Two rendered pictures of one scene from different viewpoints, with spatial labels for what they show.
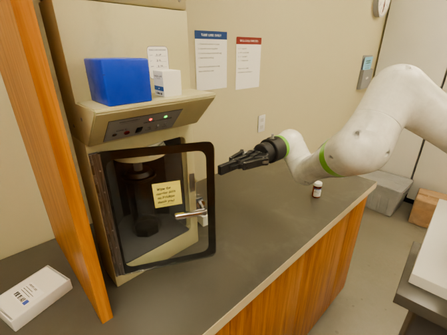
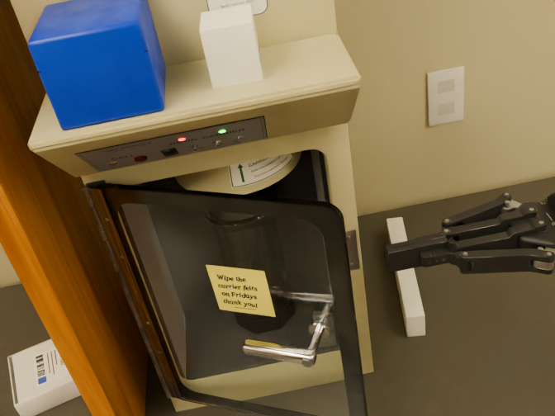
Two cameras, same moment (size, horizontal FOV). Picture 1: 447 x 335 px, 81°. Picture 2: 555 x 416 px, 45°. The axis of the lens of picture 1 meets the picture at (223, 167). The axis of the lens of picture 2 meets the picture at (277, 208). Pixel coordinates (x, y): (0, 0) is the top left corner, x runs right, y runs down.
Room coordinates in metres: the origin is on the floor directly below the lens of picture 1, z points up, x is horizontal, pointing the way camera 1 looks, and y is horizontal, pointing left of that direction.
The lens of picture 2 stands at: (0.25, -0.29, 1.79)
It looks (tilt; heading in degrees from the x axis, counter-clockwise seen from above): 36 degrees down; 43
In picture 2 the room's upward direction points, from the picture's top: 11 degrees counter-clockwise
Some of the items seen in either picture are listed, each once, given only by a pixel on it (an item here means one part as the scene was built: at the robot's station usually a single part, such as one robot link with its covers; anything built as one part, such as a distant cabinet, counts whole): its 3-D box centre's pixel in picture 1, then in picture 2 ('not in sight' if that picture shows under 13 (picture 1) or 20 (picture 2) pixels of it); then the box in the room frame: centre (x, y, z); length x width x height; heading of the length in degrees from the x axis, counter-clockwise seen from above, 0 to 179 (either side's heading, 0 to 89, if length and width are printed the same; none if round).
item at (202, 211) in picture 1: (190, 210); (285, 342); (0.63, 0.09, 1.20); 0.10 x 0.05 x 0.03; 107
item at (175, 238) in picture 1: (163, 212); (239, 320); (0.64, 0.17, 1.19); 0.30 x 0.01 x 0.40; 107
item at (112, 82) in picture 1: (118, 80); (103, 57); (0.61, 0.23, 1.56); 0.10 x 0.10 x 0.09; 43
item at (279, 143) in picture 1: (271, 148); not in sight; (0.92, -0.18, 1.28); 0.09 x 0.06 x 0.12; 43
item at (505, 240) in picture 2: (249, 161); (496, 244); (0.81, -0.09, 1.27); 0.11 x 0.01 x 0.04; 135
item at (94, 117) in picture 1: (154, 117); (203, 126); (0.66, 0.17, 1.46); 0.32 x 0.12 x 0.10; 133
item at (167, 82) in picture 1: (167, 82); (232, 46); (0.69, 0.14, 1.54); 0.05 x 0.05 x 0.06; 40
